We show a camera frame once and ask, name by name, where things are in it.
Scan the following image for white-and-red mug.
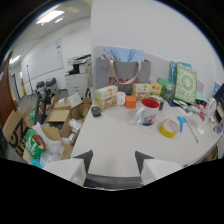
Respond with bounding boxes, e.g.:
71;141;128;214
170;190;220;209
133;97;161;127

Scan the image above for white plastic bag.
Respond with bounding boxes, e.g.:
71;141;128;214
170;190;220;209
31;121;66;164

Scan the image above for yellow tape roll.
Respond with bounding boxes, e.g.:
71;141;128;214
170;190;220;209
159;118;179;139

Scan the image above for green snack bag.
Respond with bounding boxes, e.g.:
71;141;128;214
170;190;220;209
24;127;48;160

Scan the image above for thin metal rod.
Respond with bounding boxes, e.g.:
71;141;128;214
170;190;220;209
184;116;200;145

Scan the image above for open cardboard box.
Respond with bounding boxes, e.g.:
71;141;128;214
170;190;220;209
45;102;73;124

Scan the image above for black calculator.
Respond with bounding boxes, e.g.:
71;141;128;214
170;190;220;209
90;105;102;118

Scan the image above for orange cube box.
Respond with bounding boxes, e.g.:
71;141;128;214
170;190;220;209
124;95;138;110

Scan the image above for large brown cardboard box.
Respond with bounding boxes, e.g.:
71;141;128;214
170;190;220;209
2;107;32;158

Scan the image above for small white cup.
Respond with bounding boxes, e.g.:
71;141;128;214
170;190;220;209
116;91;127;107

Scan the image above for clear plastic bottle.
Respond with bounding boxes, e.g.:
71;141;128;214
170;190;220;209
163;83;175;102

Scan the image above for large yellow tea box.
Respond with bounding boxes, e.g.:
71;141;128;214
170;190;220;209
93;84;119;113

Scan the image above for small yellow box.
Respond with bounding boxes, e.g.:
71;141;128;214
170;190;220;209
131;82;152;101

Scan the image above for yellow red packet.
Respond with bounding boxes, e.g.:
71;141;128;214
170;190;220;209
149;81;163;97

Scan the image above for white desk fan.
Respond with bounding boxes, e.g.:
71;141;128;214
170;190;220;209
205;97;219;119

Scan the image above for green patterned book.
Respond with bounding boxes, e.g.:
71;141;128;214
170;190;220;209
173;61;198;106

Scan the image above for white office printer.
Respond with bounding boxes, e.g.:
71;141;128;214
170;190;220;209
64;54;93;99

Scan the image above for grey tote bag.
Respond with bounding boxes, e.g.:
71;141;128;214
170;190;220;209
95;57;152;95

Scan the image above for brown wooden door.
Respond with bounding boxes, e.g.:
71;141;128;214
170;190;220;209
0;51;18;127

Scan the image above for ceiling light panel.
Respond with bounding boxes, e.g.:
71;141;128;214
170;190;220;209
35;9;66;25

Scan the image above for blue-handled scissors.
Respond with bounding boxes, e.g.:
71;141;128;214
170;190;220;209
176;115;187;133

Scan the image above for wall whiteboard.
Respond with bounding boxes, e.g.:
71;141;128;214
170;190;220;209
21;37;64;84

